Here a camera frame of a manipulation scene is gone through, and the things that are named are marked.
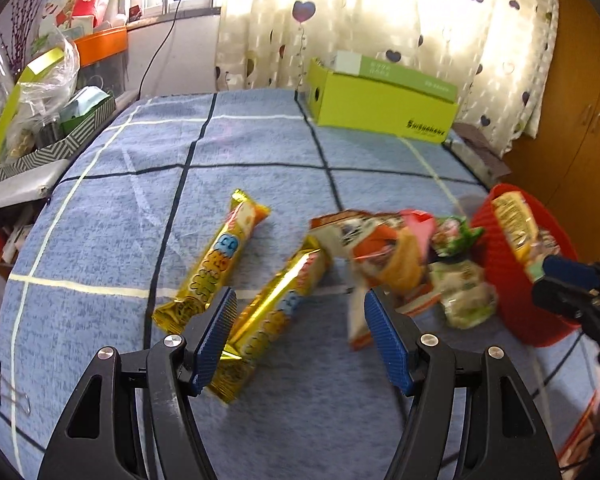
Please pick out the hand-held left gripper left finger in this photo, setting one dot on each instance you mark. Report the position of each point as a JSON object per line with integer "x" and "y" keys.
{"x": 215, "y": 340}

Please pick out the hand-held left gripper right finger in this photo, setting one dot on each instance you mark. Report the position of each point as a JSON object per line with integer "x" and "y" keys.
{"x": 387, "y": 340}

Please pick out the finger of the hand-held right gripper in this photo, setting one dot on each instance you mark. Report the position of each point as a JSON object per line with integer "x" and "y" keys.
{"x": 555, "y": 297}
{"x": 570, "y": 270}

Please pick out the red plastic basket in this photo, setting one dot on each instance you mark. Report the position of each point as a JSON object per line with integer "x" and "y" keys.
{"x": 505, "y": 280}

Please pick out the gold snack bar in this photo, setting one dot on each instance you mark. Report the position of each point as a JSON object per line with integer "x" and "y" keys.
{"x": 275, "y": 305}
{"x": 210, "y": 265}

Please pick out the yellow snack bowl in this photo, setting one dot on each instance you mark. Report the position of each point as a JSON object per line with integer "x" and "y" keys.
{"x": 515, "y": 220}

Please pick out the pink orange snack packet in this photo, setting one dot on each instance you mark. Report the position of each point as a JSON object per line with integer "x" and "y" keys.
{"x": 405, "y": 265}

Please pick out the white green snack packet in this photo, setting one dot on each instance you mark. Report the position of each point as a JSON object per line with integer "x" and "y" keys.
{"x": 465, "y": 295}

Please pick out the orange white cracker packet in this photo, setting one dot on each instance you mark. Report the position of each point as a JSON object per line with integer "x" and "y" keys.
{"x": 350, "y": 232}

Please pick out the wooden wardrobe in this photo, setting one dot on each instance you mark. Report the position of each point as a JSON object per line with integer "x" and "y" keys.
{"x": 580, "y": 135}

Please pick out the dark brown cloth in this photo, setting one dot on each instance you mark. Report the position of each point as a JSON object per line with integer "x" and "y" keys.
{"x": 485, "y": 152}

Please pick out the blue checked tablecloth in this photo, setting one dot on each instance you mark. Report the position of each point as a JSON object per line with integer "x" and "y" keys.
{"x": 130, "y": 210}

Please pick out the grey flat device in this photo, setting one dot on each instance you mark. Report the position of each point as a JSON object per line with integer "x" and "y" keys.
{"x": 462, "y": 152}

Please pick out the green cardboard box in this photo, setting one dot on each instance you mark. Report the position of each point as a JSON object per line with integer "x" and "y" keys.
{"x": 370, "y": 105}

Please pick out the striped pattern tray box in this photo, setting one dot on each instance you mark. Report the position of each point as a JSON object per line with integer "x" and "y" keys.
{"x": 55, "y": 152}

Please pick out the white side table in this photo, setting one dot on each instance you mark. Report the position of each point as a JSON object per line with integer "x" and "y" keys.
{"x": 20, "y": 185}

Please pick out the clear plastic bag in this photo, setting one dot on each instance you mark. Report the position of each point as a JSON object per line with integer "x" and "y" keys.
{"x": 55, "y": 85}

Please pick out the yellow-green card strip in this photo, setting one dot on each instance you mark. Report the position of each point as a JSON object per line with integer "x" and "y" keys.
{"x": 0, "y": 125}

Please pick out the orange storage box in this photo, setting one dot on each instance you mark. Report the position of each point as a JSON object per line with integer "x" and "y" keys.
{"x": 102, "y": 42}

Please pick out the heart print curtain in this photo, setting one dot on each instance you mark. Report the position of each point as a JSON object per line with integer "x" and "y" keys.
{"x": 380, "y": 0}

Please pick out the small red box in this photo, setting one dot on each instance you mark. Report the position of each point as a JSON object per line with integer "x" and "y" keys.
{"x": 136, "y": 13}

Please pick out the colourful printed bag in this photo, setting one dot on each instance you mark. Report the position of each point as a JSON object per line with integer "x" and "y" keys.
{"x": 55, "y": 10}

